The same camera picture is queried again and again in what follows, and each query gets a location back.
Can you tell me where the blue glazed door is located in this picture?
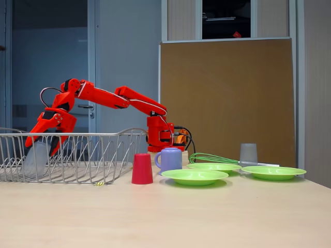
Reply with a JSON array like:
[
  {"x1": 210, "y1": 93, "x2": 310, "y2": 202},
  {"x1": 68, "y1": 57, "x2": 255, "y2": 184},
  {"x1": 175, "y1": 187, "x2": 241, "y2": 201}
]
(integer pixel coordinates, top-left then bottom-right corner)
[{"x1": 5, "y1": 0, "x2": 98, "y2": 135}]

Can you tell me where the purple plastic mug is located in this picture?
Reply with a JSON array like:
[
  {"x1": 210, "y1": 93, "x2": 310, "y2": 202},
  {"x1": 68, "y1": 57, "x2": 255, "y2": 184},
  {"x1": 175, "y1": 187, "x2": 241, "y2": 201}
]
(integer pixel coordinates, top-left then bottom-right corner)
[{"x1": 154, "y1": 147, "x2": 183, "y2": 176}]

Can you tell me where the metal wire dish rack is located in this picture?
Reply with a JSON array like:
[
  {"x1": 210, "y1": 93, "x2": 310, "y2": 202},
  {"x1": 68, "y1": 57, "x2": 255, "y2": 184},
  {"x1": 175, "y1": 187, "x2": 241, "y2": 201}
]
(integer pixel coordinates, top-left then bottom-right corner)
[{"x1": 0, "y1": 127, "x2": 148, "y2": 184}]

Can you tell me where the black cable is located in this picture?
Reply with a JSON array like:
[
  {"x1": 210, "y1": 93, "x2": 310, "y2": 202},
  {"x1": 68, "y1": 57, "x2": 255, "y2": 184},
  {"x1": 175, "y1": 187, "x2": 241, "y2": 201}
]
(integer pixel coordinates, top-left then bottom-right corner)
[{"x1": 173, "y1": 125, "x2": 197, "y2": 159}]

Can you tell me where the grey translucent plastic cup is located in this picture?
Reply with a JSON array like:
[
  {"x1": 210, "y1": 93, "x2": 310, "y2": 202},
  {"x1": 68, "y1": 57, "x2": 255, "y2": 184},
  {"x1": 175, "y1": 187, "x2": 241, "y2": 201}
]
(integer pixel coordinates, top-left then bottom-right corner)
[
  {"x1": 239, "y1": 143, "x2": 259, "y2": 166},
  {"x1": 23, "y1": 141, "x2": 52, "y2": 179}
]

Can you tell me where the green plastic plate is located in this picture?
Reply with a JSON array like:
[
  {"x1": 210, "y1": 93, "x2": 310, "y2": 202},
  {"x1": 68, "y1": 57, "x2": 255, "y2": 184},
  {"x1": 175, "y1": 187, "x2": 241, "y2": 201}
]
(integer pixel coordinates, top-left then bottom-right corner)
[
  {"x1": 186, "y1": 162, "x2": 243, "y2": 174},
  {"x1": 161, "y1": 169, "x2": 230, "y2": 187},
  {"x1": 240, "y1": 165, "x2": 307, "y2": 181}
]

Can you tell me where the orange clamp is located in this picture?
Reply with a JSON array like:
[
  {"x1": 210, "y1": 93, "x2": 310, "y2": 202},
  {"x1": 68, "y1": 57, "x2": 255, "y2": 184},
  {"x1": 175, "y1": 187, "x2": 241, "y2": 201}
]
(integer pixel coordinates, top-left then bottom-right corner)
[{"x1": 175, "y1": 128, "x2": 187, "y2": 144}]

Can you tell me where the brown partition board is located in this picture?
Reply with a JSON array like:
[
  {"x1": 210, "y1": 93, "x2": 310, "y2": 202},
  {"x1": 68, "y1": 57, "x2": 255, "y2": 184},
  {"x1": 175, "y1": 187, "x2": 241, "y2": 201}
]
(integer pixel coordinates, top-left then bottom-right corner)
[{"x1": 158, "y1": 37, "x2": 297, "y2": 168}]

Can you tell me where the green whisk with metal handle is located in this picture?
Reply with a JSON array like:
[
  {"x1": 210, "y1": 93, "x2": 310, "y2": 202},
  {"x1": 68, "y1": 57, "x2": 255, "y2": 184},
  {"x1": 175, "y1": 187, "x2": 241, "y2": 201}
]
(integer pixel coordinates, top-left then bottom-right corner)
[{"x1": 188, "y1": 152, "x2": 280, "y2": 167}]

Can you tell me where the red plastic cup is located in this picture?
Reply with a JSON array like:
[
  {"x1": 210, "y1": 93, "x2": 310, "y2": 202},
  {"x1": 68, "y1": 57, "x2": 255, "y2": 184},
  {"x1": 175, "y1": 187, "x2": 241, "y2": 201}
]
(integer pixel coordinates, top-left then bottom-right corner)
[{"x1": 131, "y1": 153, "x2": 154, "y2": 185}]

